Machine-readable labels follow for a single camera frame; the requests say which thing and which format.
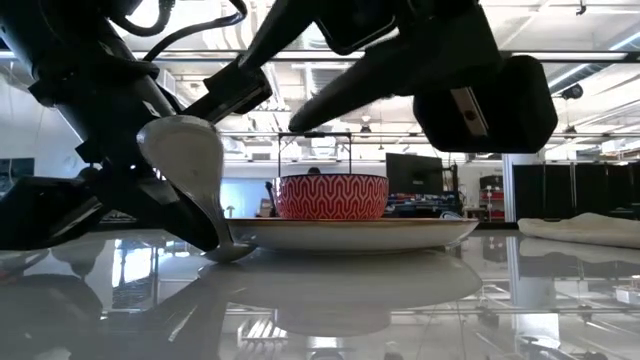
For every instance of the blue striped patterned bowl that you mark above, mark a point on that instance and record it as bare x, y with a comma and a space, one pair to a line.
330, 197

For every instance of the orange ceramic plate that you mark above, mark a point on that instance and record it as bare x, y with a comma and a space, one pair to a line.
350, 235

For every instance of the person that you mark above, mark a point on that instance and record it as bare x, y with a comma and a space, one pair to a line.
313, 170

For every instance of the blue and red storage bins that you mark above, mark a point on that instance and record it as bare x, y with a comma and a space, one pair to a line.
425, 204

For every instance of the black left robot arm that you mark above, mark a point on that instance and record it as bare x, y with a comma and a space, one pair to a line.
60, 40

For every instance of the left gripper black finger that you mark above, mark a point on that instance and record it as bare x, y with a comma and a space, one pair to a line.
165, 215

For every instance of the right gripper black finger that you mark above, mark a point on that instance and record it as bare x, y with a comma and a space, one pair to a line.
360, 85
245, 85

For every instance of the silver metal spoon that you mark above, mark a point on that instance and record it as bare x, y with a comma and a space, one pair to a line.
182, 155

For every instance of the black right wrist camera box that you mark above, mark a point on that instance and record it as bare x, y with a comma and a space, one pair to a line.
355, 25

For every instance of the beige folded cloth napkin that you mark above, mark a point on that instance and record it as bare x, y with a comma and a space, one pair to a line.
580, 230

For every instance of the black storage cabinets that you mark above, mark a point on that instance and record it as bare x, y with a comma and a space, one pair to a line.
575, 190

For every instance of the red shelf unit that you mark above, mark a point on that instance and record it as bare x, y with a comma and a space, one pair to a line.
492, 197

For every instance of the black computer monitor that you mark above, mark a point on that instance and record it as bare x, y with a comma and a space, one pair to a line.
414, 174

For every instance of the black round ceiling fixture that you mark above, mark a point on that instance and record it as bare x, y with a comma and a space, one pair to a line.
572, 91

